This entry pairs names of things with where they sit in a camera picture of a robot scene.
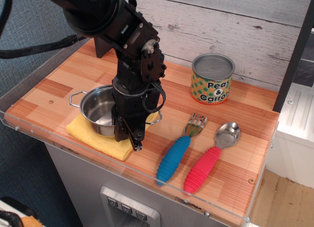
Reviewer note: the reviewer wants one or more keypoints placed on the yellow folded cloth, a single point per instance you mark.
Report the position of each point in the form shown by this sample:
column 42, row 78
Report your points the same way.
column 82, row 130

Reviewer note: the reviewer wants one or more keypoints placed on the clear acrylic table guard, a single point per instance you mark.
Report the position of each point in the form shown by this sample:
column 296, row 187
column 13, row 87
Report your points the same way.
column 40, row 86

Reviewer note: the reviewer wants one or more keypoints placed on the peas and carrots tin can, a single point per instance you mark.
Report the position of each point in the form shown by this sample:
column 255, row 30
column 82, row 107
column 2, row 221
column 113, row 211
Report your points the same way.
column 211, row 78

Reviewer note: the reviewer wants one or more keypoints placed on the black upright post right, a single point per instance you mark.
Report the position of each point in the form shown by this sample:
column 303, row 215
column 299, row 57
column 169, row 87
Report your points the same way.
column 295, row 58

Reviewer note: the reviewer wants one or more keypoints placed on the silver dispenser button panel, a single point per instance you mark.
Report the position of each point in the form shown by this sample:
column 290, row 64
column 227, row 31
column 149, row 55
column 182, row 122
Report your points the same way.
column 123, row 211

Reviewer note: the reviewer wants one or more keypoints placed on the grey toy fridge cabinet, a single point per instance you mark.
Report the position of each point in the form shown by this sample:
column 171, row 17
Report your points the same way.
column 83, row 180

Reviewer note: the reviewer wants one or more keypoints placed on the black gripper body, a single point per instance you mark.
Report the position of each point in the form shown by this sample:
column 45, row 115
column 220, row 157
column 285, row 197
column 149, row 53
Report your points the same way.
column 135, row 107

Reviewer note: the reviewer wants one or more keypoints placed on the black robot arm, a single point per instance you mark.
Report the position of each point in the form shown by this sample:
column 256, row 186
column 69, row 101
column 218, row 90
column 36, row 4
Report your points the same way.
column 136, row 87

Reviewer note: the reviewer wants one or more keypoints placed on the small steel pot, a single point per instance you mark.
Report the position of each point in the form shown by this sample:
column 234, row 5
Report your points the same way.
column 97, row 104

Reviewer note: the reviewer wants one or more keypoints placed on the blue handled fork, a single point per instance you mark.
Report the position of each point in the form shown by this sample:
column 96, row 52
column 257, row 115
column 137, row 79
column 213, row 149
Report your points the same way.
column 173, row 157

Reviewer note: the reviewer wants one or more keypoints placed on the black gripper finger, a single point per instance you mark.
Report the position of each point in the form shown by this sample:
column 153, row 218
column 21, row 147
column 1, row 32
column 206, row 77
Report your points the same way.
column 121, row 133

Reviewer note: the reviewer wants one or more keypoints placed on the orange plush object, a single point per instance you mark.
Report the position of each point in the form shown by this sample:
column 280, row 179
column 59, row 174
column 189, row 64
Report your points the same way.
column 30, row 221

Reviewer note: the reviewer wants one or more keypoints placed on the red handled spoon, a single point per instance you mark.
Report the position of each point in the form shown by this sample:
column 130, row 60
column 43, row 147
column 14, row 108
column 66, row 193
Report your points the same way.
column 226, row 136

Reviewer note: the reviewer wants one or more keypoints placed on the black upright post left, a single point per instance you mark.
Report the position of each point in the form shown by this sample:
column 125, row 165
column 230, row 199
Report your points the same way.
column 102, row 46

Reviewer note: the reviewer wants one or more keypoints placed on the black upright post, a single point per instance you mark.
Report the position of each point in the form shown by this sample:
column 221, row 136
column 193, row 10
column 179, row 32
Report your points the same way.
column 102, row 46
column 295, row 58

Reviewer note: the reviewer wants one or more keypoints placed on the white toy sink unit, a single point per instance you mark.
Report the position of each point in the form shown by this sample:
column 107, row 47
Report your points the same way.
column 291, row 154

